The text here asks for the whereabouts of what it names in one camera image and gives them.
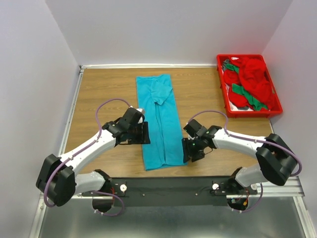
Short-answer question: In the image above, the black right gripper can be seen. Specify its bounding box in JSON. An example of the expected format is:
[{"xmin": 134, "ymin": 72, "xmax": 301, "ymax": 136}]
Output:
[{"xmin": 181, "ymin": 136, "xmax": 205, "ymax": 162}]

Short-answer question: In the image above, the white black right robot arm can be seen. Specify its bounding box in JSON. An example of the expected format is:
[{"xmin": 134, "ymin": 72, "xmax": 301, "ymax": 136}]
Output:
[{"xmin": 182, "ymin": 119, "xmax": 299, "ymax": 194}]

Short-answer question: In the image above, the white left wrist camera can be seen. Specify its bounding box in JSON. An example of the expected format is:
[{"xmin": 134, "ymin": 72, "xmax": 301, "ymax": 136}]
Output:
[{"xmin": 137, "ymin": 108, "xmax": 145, "ymax": 123}]

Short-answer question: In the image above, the teal t-shirt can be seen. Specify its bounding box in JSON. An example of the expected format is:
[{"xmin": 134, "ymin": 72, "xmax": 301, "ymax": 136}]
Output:
[{"xmin": 136, "ymin": 74, "xmax": 186, "ymax": 171}]

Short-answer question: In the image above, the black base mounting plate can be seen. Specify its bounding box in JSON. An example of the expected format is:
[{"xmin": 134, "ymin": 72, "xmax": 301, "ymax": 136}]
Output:
[{"xmin": 81, "ymin": 176, "xmax": 258, "ymax": 208}]

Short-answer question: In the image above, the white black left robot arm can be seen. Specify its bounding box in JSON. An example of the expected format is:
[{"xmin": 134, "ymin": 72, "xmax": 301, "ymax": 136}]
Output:
[{"xmin": 36, "ymin": 107, "xmax": 150, "ymax": 207}]

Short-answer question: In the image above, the red t-shirt pile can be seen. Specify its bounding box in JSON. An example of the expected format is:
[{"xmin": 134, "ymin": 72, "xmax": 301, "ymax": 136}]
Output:
[{"xmin": 228, "ymin": 57, "xmax": 275, "ymax": 111}]

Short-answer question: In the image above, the grey garment in bin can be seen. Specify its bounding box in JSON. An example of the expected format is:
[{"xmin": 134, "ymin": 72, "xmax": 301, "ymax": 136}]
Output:
[{"xmin": 221, "ymin": 59, "xmax": 231, "ymax": 71}]

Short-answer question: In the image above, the green t-shirt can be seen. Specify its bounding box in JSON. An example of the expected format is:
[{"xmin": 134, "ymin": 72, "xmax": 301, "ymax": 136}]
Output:
[{"xmin": 222, "ymin": 64, "xmax": 268, "ymax": 112}]

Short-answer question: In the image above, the red plastic bin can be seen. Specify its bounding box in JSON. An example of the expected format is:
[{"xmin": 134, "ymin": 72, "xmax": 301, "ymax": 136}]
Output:
[{"xmin": 216, "ymin": 55, "xmax": 283, "ymax": 118}]

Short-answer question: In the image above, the aluminium frame rail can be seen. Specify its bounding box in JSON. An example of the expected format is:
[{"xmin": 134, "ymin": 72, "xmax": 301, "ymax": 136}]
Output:
[{"xmin": 36, "ymin": 67, "xmax": 317, "ymax": 238}]

